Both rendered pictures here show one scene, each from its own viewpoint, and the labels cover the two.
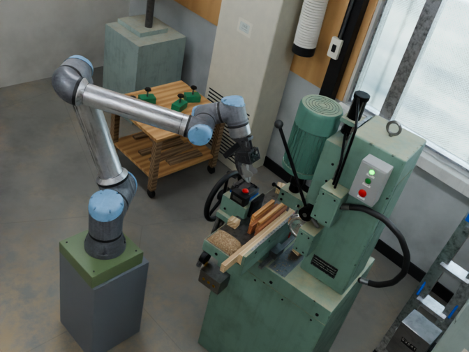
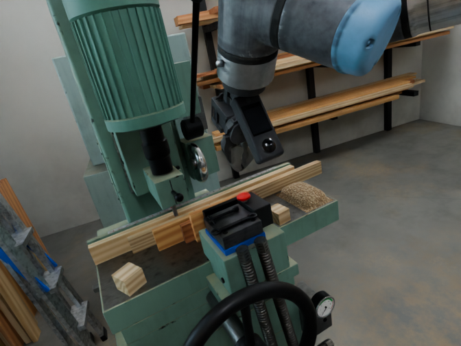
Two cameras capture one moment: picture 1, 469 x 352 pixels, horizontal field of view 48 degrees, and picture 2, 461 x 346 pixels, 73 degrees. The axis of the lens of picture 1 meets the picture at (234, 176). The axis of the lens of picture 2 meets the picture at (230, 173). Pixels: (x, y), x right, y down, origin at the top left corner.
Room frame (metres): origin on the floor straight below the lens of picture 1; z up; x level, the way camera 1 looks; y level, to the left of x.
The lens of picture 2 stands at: (2.32, 0.29, 1.32)
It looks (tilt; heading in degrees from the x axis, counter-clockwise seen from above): 22 degrees down; 218
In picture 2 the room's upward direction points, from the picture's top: 12 degrees counter-clockwise
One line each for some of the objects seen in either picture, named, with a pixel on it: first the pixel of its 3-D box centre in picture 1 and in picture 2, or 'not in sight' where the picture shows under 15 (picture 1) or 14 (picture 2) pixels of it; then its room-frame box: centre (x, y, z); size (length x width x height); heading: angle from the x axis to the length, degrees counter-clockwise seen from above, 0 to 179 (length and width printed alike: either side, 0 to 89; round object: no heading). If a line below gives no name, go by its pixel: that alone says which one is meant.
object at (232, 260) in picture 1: (264, 232); (236, 201); (1.72, -0.19, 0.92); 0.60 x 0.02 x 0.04; 151
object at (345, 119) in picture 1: (356, 114); not in sight; (1.80, -0.39, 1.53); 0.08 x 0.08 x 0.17; 61
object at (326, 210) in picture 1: (329, 203); (179, 89); (1.63, -0.38, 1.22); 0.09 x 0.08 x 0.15; 61
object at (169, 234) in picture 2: (273, 214); (201, 220); (1.84, -0.21, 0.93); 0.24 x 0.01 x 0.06; 151
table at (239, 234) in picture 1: (254, 219); (229, 246); (1.85, -0.13, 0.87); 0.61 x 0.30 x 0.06; 151
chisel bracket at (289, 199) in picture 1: (294, 200); (166, 185); (1.86, -0.29, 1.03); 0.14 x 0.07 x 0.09; 61
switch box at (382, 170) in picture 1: (370, 180); not in sight; (1.59, -0.48, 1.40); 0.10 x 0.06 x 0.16; 61
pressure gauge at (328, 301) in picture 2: (204, 259); (321, 305); (1.74, 0.04, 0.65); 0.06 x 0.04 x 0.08; 151
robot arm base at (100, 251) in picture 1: (105, 237); not in sight; (1.71, 0.51, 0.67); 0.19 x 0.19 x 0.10
